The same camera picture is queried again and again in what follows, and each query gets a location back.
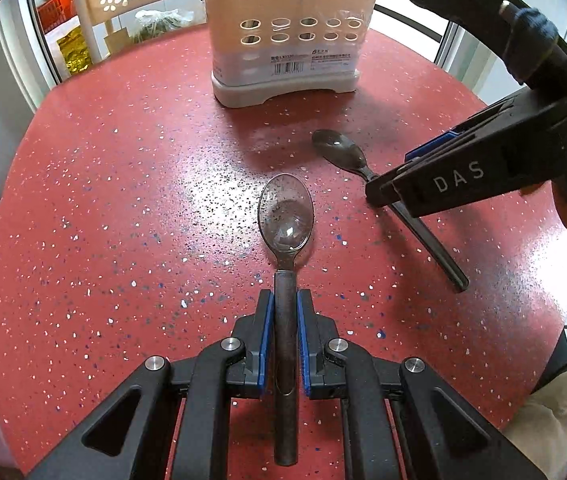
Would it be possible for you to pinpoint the beige utensil holder caddy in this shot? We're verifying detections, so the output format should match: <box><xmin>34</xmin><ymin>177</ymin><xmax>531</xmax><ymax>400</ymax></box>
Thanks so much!
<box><xmin>204</xmin><ymin>0</ymin><xmax>376</xmax><ymax>108</ymax></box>

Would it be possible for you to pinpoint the dark translucent spoon three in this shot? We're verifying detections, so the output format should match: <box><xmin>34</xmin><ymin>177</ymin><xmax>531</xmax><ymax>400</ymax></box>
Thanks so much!
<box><xmin>258</xmin><ymin>174</ymin><xmax>314</xmax><ymax>467</ymax></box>

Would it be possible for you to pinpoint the red plastic basket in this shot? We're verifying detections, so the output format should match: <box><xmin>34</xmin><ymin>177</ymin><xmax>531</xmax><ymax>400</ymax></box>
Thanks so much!
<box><xmin>37</xmin><ymin>0</ymin><xmax>76</xmax><ymax>34</ymax></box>

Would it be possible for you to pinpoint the bag of green vegetables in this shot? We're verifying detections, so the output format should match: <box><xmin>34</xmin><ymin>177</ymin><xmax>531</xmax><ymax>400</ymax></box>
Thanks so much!
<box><xmin>132</xmin><ymin>10</ymin><xmax>195</xmax><ymax>44</ymax></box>

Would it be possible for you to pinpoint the yellow cooking oil bottle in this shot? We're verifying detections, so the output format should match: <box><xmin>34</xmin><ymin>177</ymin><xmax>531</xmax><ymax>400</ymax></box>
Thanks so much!
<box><xmin>57</xmin><ymin>26</ymin><xmax>93</xmax><ymax>76</ymax></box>

